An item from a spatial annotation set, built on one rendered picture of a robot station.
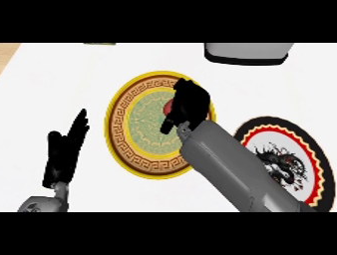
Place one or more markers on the black and red dragon plate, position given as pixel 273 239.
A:
pixel 293 162

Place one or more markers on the white appliance with black base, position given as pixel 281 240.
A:
pixel 247 53

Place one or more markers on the red bell pepper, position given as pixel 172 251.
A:
pixel 169 107

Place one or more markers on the green flat object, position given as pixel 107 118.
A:
pixel 100 43

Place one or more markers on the yellow and brown patterned plate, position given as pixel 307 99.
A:
pixel 144 132

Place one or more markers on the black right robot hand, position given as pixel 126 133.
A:
pixel 190 99

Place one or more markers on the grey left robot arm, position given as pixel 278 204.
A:
pixel 48 202

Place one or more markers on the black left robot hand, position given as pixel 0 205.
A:
pixel 67 151

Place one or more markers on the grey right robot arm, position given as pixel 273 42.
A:
pixel 234 166

